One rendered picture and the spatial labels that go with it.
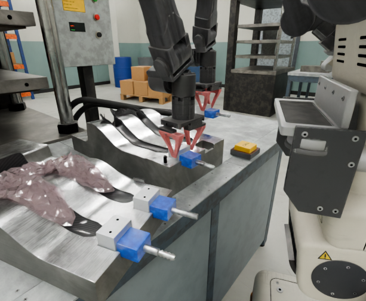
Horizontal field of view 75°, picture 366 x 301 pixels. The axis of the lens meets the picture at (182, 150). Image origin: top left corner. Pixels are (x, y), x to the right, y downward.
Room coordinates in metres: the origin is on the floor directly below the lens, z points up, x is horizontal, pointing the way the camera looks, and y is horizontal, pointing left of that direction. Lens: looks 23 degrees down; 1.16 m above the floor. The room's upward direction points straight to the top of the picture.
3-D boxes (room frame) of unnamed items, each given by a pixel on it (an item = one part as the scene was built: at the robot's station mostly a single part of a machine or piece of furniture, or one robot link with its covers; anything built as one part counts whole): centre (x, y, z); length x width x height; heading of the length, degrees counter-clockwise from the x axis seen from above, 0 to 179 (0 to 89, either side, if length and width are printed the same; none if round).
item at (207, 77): (0.89, -0.09, 1.06); 0.10 x 0.07 x 0.07; 140
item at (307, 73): (4.46, -2.48, 0.46); 1.90 x 0.70 x 0.92; 144
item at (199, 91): (0.88, -0.08, 0.99); 0.07 x 0.07 x 0.09; 50
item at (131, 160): (0.78, 0.14, 0.87); 0.50 x 0.26 x 0.14; 50
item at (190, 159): (0.56, -0.03, 0.89); 0.13 x 0.05 x 0.05; 50
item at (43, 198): (0.46, 0.30, 0.90); 0.26 x 0.18 x 0.08; 67
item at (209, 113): (0.87, -0.12, 0.94); 0.13 x 0.05 x 0.05; 50
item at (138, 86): (5.85, 0.78, 0.37); 1.20 x 0.82 x 0.74; 62
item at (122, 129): (0.76, 0.14, 0.92); 0.35 x 0.16 x 0.09; 50
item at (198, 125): (0.60, -0.01, 0.95); 0.07 x 0.07 x 0.09; 50
